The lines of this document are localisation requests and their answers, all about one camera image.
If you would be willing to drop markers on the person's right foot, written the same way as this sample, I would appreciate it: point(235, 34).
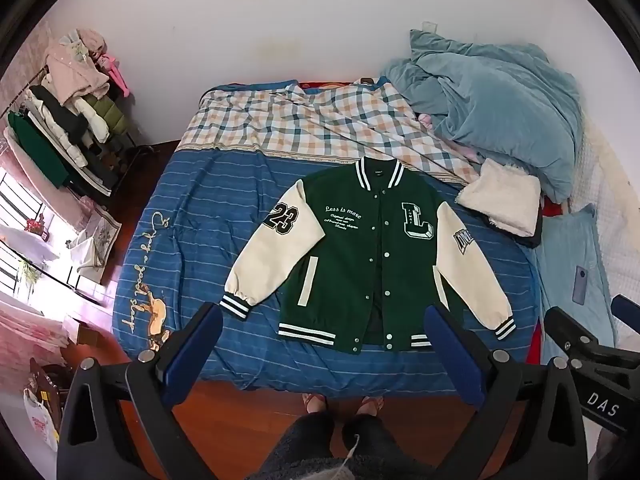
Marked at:
point(370, 406)

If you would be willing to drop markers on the teal comforter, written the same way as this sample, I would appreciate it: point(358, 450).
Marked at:
point(500, 95)

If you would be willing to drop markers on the white wall plate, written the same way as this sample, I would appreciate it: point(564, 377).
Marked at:
point(429, 26)

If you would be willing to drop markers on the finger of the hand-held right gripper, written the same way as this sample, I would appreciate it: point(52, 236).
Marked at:
point(629, 310)
point(567, 332)

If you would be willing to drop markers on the white embroidered cloth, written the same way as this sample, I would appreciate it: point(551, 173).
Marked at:
point(95, 247)

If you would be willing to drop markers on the person's foot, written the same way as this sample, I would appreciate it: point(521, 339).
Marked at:
point(370, 406)
point(315, 402)

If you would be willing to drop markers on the cream fleece cloth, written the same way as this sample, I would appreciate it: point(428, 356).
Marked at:
point(505, 197)

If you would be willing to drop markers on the person's left foot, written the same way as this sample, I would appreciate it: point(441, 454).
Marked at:
point(315, 402)

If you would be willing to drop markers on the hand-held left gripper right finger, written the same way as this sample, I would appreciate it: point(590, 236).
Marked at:
point(455, 360)

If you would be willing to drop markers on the plaid blanket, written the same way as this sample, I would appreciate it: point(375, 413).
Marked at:
point(310, 120)

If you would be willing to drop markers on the white plastic bag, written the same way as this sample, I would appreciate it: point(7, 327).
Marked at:
point(40, 417)

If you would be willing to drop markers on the black clothes rack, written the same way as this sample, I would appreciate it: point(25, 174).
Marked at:
point(125, 142)

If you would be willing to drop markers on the light blue pillow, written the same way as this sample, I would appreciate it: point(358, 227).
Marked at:
point(570, 270)

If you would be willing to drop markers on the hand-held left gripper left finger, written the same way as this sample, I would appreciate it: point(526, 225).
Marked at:
point(187, 360)

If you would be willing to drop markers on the green varsity jacket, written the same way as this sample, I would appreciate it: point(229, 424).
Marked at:
point(350, 260)

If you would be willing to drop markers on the pink curtain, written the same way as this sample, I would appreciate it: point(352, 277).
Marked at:
point(25, 335)

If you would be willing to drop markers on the grey smartphone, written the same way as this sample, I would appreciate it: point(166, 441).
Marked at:
point(580, 285)

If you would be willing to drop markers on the blue striped bed sheet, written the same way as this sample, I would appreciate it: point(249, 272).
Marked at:
point(200, 220)

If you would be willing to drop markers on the row of hanging clothes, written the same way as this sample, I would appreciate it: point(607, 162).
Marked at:
point(65, 115)

